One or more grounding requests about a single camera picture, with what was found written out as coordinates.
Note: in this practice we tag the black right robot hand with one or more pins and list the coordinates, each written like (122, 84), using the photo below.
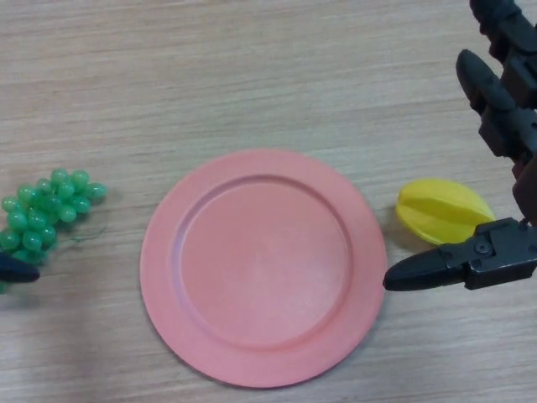
(507, 121)

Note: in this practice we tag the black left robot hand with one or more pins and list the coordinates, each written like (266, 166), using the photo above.
(17, 270)

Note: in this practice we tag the green grapes bunch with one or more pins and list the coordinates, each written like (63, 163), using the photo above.
(42, 214)

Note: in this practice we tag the pink round plate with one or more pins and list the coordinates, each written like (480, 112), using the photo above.
(264, 268)

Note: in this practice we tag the yellow starfruit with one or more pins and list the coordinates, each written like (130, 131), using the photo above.
(444, 210)

